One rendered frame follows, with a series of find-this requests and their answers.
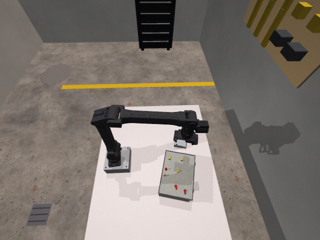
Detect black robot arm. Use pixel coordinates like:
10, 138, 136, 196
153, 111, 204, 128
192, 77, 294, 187
90, 104, 209, 167

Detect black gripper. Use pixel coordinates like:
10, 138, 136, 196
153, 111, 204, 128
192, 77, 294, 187
173, 129, 198, 145

